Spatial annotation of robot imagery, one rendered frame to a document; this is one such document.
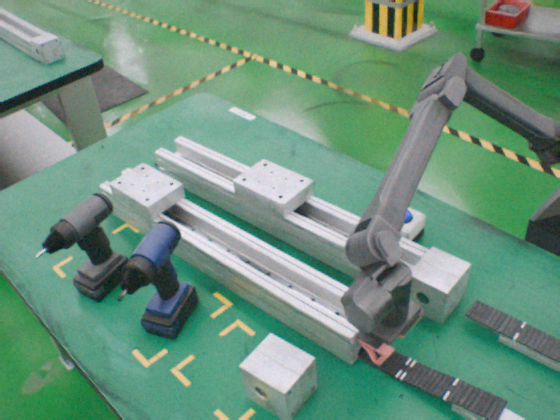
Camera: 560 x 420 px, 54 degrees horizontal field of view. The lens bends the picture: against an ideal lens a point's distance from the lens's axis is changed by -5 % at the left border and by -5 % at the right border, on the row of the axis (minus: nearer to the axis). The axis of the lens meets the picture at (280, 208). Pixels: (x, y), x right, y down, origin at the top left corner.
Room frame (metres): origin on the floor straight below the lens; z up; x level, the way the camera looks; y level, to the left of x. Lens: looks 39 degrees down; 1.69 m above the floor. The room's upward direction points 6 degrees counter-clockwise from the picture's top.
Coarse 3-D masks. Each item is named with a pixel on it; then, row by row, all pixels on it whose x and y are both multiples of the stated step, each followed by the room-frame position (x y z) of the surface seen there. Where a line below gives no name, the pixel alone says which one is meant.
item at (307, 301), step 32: (192, 224) 1.05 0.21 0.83; (224, 224) 1.00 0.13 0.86; (192, 256) 0.96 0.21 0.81; (224, 256) 0.89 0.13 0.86; (256, 256) 0.91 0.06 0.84; (288, 256) 0.87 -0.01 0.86; (256, 288) 0.81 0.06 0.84; (288, 288) 0.80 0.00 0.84; (320, 288) 0.78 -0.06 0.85; (288, 320) 0.75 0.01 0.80; (320, 320) 0.69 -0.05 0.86; (352, 352) 0.65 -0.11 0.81
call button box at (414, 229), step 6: (414, 210) 1.01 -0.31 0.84; (414, 216) 0.99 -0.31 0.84; (420, 216) 0.98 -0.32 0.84; (408, 222) 0.97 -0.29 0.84; (414, 222) 0.97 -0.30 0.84; (420, 222) 0.97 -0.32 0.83; (408, 228) 0.95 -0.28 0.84; (414, 228) 0.95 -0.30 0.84; (420, 228) 0.97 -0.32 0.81; (402, 234) 0.94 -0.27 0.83; (408, 234) 0.93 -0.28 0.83; (414, 234) 0.95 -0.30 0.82; (420, 234) 0.97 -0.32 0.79; (414, 240) 0.95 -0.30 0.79
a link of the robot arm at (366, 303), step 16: (384, 240) 0.65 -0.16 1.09; (384, 256) 0.64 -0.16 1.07; (400, 256) 0.64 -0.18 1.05; (368, 272) 0.64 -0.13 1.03; (352, 288) 0.61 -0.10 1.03; (368, 288) 0.60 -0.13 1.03; (384, 288) 0.61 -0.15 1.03; (352, 304) 0.58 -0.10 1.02; (368, 304) 0.58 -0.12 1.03; (384, 304) 0.58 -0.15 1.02; (352, 320) 0.58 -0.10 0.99; (368, 320) 0.56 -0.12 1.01
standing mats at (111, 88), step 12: (108, 72) 3.89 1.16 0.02; (96, 84) 3.71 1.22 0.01; (108, 84) 3.68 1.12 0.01; (120, 84) 3.66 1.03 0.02; (132, 84) 3.63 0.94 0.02; (96, 96) 3.51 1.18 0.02; (108, 96) 3.49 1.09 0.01; (120, 96) 3.47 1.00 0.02; (132, 96) 3.45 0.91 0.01; (48, 108) 3.44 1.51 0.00; (60, 108) 3.40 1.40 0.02; (108, 108) 3.33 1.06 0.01
